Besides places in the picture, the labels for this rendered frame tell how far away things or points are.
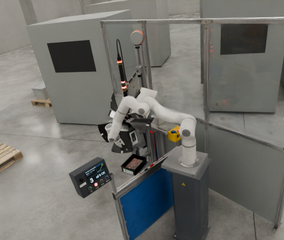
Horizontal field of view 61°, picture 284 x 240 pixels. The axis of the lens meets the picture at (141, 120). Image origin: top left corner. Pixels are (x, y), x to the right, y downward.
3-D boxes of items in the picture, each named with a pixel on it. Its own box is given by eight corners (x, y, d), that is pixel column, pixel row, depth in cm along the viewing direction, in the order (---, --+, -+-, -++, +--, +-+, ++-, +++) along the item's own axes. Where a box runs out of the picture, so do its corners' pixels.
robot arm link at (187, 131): (196, 140, 208) (196, 115, 197) (194, 153, 193) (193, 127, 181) (182, 139, 212) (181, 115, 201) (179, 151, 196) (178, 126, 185)
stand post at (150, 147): (153, 182, 333) (143, 107, 279) (158, 185, 327) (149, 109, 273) (151, 184, 330) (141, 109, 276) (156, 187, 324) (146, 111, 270)
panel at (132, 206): (181, 197, 288) (178, 152, 257) (182, 197, 287) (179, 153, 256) (129, 244, 243) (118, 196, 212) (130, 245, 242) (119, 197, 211)
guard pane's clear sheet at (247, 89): (116, 91, 381) (103, 23, 333) (290, 148, 206) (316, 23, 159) (115, 91, 380) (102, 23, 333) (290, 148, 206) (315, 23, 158)
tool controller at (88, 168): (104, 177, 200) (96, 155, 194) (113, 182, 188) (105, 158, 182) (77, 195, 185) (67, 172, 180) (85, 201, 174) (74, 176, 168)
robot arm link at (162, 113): (190, 137, 195) (193, 127, 209) (197, 126, 189) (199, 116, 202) (135, 111, 199) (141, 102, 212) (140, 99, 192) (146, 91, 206)
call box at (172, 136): (178, 134, 255) (177, 125, 250) (185, 136, 248) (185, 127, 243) (168, 140, 246) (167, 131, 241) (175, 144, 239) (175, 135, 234)
